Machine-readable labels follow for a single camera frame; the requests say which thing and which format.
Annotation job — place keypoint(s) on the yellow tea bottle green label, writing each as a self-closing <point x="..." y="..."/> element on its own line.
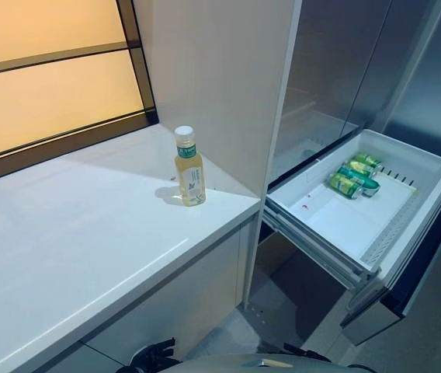
<point x="189" y="175"/>

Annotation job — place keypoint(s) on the white fridge drawer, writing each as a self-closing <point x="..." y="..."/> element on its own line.
<point x="341" y="221"/>

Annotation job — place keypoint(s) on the stainless steel fridge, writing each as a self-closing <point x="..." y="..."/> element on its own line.
<point x="341" y="58"/>

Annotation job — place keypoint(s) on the white tall cabinet panel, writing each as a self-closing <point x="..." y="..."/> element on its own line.
<point x="212" y="77"/>

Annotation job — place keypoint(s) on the lime green drink can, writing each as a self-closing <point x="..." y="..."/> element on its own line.
<point x="366" y="161"/>
<point x="342" y="184"/>

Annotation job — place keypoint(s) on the dark green drink can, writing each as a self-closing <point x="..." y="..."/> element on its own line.
<point x="372" y="187"/>

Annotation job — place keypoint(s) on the grey robot torso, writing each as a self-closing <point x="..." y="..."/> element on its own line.
<point x="244" y="367"/>

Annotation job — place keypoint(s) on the amber window with dark frame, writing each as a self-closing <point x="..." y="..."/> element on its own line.
<point x="49" y="77"/>

